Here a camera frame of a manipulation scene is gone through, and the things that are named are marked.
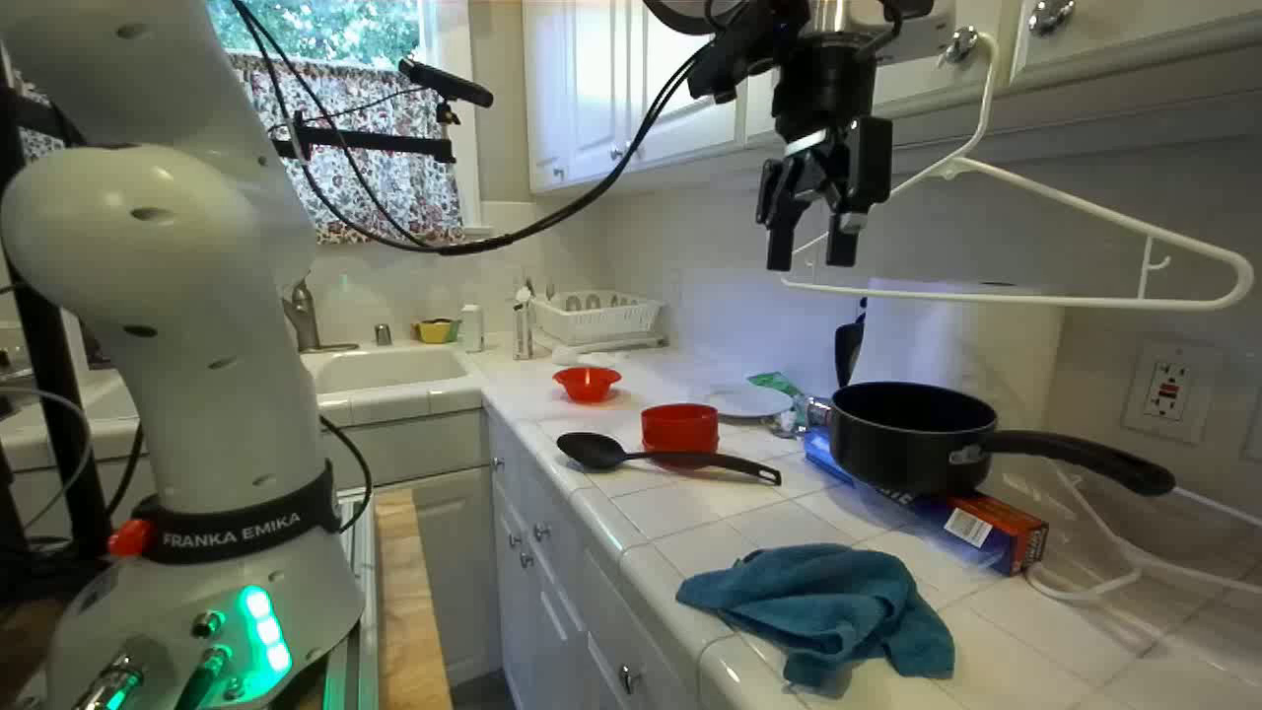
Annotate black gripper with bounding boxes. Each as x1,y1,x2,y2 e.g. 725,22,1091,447
756,32,900,277

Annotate blue towel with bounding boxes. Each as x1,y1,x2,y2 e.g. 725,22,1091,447
673,544,959,698

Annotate black spatula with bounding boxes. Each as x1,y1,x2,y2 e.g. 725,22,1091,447
833,297,873,391

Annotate green cloth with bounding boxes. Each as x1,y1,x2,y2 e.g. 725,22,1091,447
746,365,807,403

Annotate silver cabinet knob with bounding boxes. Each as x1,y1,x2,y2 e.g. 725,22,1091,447
942,22,988,65
1025,0,1079,35

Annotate white plate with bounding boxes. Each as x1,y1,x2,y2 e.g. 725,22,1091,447
707,374,800,424

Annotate white upper cabinets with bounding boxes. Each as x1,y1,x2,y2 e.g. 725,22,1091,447
520,0,1262,199

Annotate white cabinets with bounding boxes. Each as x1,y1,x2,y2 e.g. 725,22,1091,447
520,0,1262,199
327,406,700,710

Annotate white dish rack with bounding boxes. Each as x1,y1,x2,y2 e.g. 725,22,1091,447
529,287,666,351

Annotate black saucepan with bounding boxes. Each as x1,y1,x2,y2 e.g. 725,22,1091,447
825,380,1178,500

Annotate red measuring cup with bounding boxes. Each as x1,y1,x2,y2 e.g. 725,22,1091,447
640,403,725,461

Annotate small red bowl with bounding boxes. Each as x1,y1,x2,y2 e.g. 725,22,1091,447
547,361,628,406

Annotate white soap dispenser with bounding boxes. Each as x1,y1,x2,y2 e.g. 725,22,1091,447
508,277,544,361

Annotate black plastic spoon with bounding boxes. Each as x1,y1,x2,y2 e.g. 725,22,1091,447
550,431,783,490

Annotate blue and red foil box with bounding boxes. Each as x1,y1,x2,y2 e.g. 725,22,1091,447
800,424,1051,578

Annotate floral window curtain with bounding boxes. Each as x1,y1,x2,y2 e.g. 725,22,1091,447
0,51,465,247

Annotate white kitchen sink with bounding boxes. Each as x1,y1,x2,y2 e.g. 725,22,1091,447
299,344,485,397

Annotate white lower cabinets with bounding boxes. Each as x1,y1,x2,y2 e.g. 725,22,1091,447
327,406,700,710

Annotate window pane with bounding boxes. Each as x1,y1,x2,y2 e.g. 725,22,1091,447
209,0,439,69

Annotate silver sink faucet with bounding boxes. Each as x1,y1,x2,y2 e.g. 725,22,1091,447
282,277,362,353

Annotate black metal stand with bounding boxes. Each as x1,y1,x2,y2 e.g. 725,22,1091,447
0,51,115,596

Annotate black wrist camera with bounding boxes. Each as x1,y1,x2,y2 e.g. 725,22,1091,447
683,0,807,106

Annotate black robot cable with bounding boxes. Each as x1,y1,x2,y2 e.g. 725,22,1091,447
227,0,712,260

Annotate black tube camera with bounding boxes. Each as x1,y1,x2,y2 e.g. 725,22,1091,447
393,56,499,109

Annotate white wall power outlet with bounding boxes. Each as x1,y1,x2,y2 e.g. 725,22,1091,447
1118,333,1218,448

